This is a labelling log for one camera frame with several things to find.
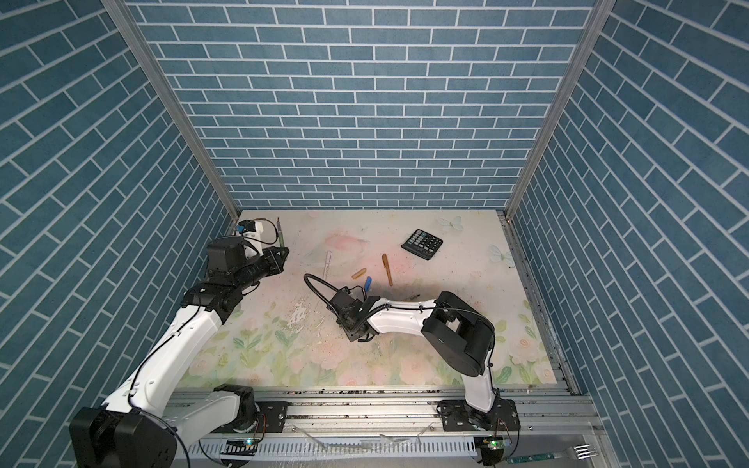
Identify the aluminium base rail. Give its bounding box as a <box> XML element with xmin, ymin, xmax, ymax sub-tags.
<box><xmin>165</xmin><ymin>387</ymin><xmax>618</xmax><ymax>467</ymax></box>

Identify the pink pen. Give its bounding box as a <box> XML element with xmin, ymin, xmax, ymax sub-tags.
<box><xmin>323</xmin><ymin>251</ymin><xmax>333</xmax><ymax>280</ymax></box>

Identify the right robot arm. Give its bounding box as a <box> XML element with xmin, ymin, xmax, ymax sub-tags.
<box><xmin>325</xmin><ymin>288</ymin><xmax>521</xmax><ymax>433</ymax></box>

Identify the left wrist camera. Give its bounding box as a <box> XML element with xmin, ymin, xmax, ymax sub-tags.
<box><xmin>236</xmin><ymin>220</ymin><xmax>263</xmax><ymax>252</ymax></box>

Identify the brown pen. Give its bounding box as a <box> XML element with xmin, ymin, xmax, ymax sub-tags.
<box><xmin>382</xmin><ymin>253</ymin><xmax>394</xmax><ymax>288</ymax></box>

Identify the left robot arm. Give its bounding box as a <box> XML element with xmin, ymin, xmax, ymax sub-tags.
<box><xmin>69</xmin><ymin>235</ymin><xmax>290</xmax><ymax>467</ymax></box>

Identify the green pen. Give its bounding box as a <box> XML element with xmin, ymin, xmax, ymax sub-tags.
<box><xmin>275</xmin><ymin>218</ymin><xmax>285</xmax><ymax>248</ymax></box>

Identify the black calculator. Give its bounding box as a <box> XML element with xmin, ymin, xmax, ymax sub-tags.
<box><xmin>401</xmin><ymin>229</ymin><xmax>443</xmax><ymax>261</ymax></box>

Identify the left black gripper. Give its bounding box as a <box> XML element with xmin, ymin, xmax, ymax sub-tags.
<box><xmin>231</xmin><ymin>245</ymin><xmax>290</xmax><ymax>294</ymax></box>

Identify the metal fork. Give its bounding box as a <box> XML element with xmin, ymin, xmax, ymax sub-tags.
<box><xmin>505</xmin><ymin>444</ymin><xmax>599</xmax><ymax>465</ymax></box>

